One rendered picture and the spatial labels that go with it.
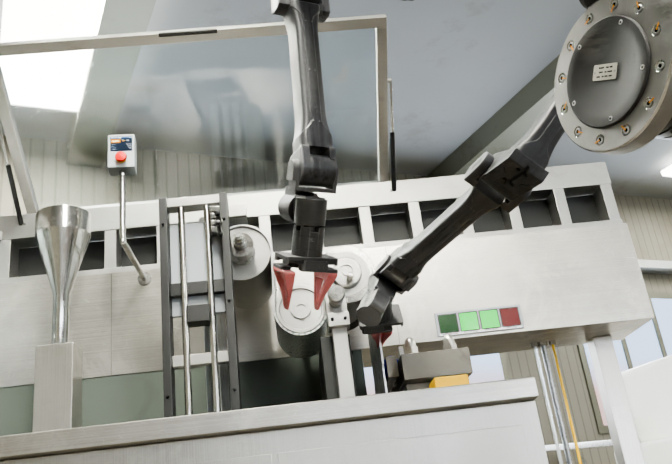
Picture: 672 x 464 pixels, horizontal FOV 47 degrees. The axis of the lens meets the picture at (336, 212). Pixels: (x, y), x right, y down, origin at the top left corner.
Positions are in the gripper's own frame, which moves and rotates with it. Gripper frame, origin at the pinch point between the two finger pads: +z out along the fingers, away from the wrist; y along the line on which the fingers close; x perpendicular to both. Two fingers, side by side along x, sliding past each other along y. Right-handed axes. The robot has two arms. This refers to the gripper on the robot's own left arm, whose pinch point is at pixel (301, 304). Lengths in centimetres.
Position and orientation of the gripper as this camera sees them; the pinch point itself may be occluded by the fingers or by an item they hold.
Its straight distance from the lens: 142.0
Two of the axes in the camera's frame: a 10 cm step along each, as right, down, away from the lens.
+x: 4.0, 0.9, -9.1
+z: -1.0, 9.9, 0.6
